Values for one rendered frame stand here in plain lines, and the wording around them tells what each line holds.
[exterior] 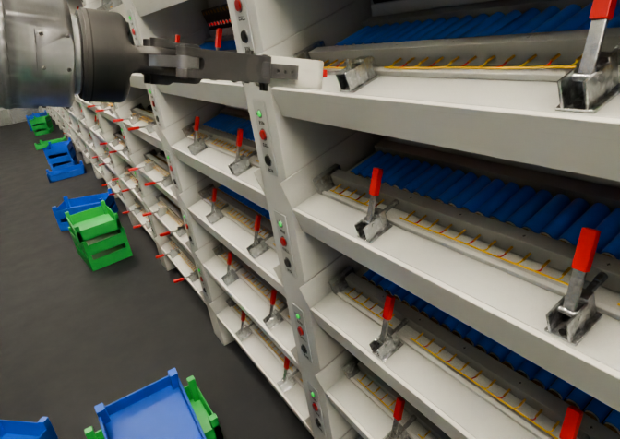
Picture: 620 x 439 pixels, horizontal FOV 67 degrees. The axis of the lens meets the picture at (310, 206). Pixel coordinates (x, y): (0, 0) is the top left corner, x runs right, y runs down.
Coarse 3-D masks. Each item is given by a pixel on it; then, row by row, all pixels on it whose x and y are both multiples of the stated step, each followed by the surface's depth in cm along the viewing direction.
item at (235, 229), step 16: (208, 176) 140; (192, 192) 139; (208, 192) 140; (224, 192) 135; (192, 208) 138; (208, 208) 134; (224, 208) 129; (240, 208) 120; (256, 208) 118; (208, 224) 125; (224, 224) 122; (240, 224) 117; (256, 224) 102; (224, 240) 116; (240, 240) 112; (256, 240) 103; (272, 240) 106; (240, 256) 112; (256, 256) 103; (272, 256) 101; (256, 272) 105; (272, 272) 96
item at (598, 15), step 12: (600, 0) 31; (612, 0) 30; (600, 12) 31; (612, 12) 30; (600, 24) 31; (588, 36) 31; (600, 36) 31; (588, 48) 31; (600, 48) 31; (588, 60) 31; (588, 72) 31
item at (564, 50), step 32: (544, 32) 40; (576, 32) 37; (608, 32) 35; (384, 64) 56; (416, 64) 51; (448, 64) 46; (480, 64) 45; (512, 64) 42; (544, 64) 39; (576, 64) 37
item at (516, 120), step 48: (432, 0) 60; (480, 0) 55; (288, 48) 68; (288, 96) 65; (336, 96) 55; (384, 96) 48; (432, 96) 44; (480, 96) 40; (528, 96) 37; (432, 144) 45; (480, 144) 40; (528, 144) 36; (576, 144) 32
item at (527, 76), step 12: (384, 72) 53; (396, 72) 52; (408, 72) 50; (420, 72) 48; (432, 72) 47; (444, 72) 46; (456, 72) 45; (468, 72) 43; (480, 72) 42; (492, 72) 41; (504, 72) 40; (516, 72) 39; (528, 72) 39; (540, 72) 38; (552, 72) 37; (564, 72) 36
